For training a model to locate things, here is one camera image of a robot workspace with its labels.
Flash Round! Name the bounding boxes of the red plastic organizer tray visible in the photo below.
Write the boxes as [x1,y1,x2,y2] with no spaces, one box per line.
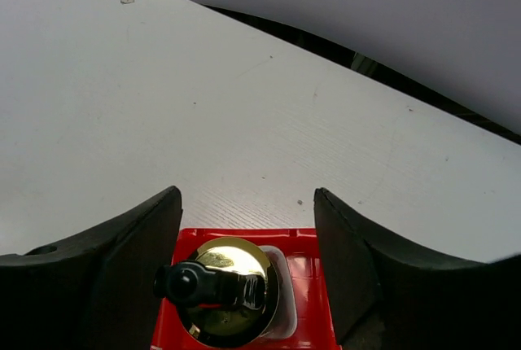
[173,228,341,349]

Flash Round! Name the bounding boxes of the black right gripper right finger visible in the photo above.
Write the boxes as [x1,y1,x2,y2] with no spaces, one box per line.
[313,188,520,349]

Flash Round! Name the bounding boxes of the gold-cap oil bottle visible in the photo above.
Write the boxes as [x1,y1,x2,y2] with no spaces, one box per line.
[154,236,298,349]

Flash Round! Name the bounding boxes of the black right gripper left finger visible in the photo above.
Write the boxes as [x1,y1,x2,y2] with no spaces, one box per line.
[1,186,182,349]

